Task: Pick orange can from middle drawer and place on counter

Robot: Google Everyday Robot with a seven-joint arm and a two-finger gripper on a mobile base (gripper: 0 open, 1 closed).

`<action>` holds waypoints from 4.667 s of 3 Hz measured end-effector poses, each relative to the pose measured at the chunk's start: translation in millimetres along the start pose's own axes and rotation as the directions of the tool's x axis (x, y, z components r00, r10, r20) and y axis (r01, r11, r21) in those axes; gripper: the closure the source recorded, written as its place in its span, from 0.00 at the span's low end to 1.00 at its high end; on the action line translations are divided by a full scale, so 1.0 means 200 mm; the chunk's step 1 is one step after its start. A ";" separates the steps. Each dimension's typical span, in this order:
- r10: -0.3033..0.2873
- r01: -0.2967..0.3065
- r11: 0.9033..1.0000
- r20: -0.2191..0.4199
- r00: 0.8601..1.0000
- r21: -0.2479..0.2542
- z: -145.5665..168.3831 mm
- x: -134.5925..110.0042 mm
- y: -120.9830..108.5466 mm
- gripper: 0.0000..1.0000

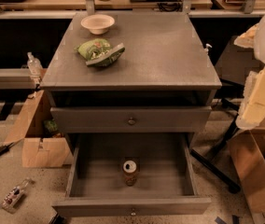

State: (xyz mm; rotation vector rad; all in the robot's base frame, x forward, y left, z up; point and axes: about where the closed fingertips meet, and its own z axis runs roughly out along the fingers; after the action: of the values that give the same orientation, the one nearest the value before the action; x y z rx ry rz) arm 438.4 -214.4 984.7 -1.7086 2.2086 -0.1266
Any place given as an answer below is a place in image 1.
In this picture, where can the closed grey top drawer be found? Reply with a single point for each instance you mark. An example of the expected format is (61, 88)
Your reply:
(130, 119)

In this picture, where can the grey wooden drawer cabinet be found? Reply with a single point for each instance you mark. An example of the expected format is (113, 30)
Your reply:
(163, 65)

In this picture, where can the white ceramic bowl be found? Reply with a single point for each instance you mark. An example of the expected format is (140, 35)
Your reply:
(98, 24)

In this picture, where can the cardboard box right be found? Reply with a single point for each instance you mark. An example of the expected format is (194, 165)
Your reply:
(247, 150)

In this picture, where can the cardboard box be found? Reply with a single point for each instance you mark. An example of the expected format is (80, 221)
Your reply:
(247, 150)
(39, 150)

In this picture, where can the small white pump bottle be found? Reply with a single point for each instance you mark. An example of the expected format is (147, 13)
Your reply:
(208, 48)

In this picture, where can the clear sanitizer bottle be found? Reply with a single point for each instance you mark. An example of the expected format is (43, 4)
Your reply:
(35, 67)

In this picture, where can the open grey middle drawer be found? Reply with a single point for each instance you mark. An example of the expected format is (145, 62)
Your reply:
(164, 182)

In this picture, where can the cardboard box left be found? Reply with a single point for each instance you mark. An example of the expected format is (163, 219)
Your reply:
(39, 150)

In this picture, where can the clear plastic bottle on floor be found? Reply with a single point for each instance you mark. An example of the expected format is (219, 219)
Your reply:
(15, 195)

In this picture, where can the black folding table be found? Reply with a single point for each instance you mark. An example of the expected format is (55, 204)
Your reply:
(233, 66)

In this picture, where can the orange soda can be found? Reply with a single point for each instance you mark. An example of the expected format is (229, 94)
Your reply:
(129, 169)

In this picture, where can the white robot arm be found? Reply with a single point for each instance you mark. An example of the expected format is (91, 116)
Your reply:
(252, 109)

